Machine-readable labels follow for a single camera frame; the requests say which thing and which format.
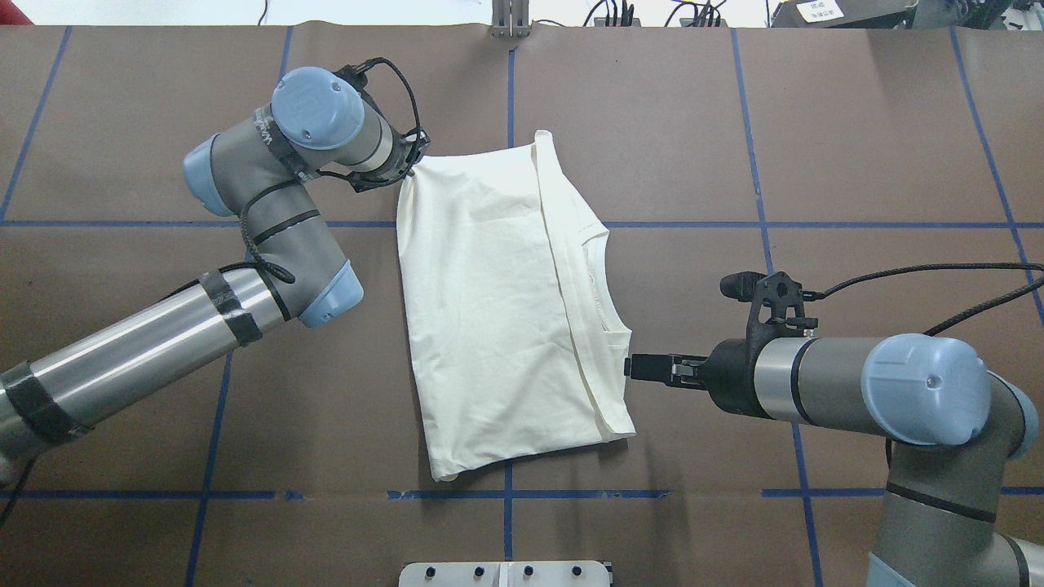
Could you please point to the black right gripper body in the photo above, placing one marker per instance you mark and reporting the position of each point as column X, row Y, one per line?
column 731, row 372

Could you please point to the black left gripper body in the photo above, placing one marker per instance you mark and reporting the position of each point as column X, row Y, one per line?
column 400, row 156

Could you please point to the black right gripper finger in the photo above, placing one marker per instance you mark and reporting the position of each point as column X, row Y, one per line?
column 672, row 370

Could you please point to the cream long-sleeve cat shirt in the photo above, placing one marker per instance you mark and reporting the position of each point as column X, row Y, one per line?
column 516, row 345

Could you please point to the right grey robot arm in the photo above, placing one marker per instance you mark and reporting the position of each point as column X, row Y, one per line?
column 953, row 426

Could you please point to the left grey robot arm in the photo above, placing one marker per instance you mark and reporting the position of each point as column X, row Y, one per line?
column 257, row 171

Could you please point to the black box with label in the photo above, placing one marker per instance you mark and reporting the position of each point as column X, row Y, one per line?
column 841, row 14

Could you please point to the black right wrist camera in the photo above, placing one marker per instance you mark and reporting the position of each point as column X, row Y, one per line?
column 777, row 305

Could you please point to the grey camera stand post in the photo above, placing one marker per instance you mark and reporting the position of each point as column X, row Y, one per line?
column 510, row 19

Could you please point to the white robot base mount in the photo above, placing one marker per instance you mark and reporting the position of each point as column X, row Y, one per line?
column 508, row 573

